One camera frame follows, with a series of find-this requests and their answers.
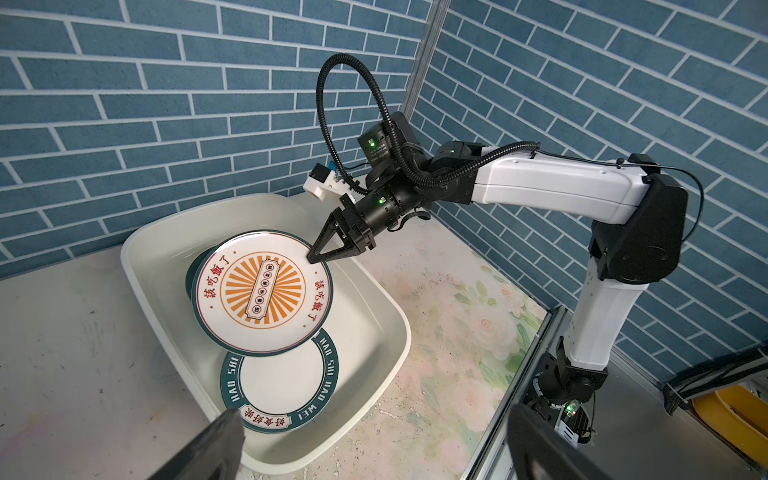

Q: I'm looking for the yellow plastic tub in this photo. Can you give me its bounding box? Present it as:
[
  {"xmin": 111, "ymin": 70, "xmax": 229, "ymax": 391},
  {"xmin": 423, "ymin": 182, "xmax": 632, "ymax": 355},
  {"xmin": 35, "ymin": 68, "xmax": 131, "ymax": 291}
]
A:
[{"xmin": 693, "ymin": 385, "xmax": 768, "ymax": 469}]

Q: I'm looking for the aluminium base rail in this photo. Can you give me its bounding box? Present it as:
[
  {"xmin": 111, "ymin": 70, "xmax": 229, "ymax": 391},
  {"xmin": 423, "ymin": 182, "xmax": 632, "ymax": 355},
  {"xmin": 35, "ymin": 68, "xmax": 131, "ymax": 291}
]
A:
[{"xmin": 461, "ymin": 305, "xmax": 572, "ymax": 479}]

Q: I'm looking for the orange sunburst plate front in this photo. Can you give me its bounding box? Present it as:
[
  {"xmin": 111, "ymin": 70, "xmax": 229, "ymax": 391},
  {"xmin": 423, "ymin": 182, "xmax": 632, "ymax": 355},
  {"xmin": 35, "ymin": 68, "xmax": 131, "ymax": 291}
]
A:
[{"xmin": 190, "ymin": 230, "xmax": 334, "ymax": 357}]

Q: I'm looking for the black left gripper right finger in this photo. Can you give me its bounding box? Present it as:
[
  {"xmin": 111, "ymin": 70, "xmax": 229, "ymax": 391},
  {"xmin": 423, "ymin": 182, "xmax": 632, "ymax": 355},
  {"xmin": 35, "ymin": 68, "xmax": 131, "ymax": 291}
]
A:
[{"xmin": 507, "ymin": 404, "xmax": 609, "ymax": 480}]

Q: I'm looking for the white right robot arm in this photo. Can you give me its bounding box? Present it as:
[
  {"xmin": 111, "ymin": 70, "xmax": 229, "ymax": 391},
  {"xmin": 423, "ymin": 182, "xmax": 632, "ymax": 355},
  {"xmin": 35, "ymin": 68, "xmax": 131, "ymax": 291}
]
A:
[{"xmin": 308, "ymin": 140, "xmax": 702, "ymax": 412}]

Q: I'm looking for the aluminium corner frame right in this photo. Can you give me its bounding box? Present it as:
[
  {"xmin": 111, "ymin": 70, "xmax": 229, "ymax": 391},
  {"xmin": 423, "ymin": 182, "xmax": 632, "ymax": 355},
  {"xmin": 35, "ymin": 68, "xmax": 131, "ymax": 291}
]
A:
[{"xmin": 400, "ymin": 0, "xmax": 451, "ymax": 120}]

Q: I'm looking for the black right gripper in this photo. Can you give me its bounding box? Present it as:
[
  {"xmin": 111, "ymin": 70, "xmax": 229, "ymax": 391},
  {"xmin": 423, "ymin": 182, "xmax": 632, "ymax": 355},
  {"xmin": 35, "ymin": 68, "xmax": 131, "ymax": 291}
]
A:
[{"xmin": 307, "ymin": 179, "xmax": 432, "ymax": 264}]

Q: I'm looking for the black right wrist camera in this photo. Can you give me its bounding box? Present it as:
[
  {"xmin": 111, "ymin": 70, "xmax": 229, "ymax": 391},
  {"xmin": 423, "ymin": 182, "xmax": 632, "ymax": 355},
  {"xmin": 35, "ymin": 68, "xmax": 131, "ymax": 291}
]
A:
[{"xmin": 303, "ymin": 111, "xmax": 427, "ymax": 201}]

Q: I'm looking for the green rim plate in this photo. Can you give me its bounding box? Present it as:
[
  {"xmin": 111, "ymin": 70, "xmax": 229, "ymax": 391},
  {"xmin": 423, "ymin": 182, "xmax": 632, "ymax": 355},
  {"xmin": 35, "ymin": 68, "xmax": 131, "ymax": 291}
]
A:
[
  {"xmin": 185, "ymin": 250, "xmax": 209, "ymax": 298},
  {"xmin": 219, "ymin": 329, "xmax": 339, "ymax": 434}
]

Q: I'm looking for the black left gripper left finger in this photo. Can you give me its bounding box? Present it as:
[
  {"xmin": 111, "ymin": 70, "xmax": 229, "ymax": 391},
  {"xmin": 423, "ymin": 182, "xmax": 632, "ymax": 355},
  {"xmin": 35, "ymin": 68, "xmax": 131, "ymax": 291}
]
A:
[{"xmin": 150, "ymin": 409, "xmax": 245, "ymax": 480}]

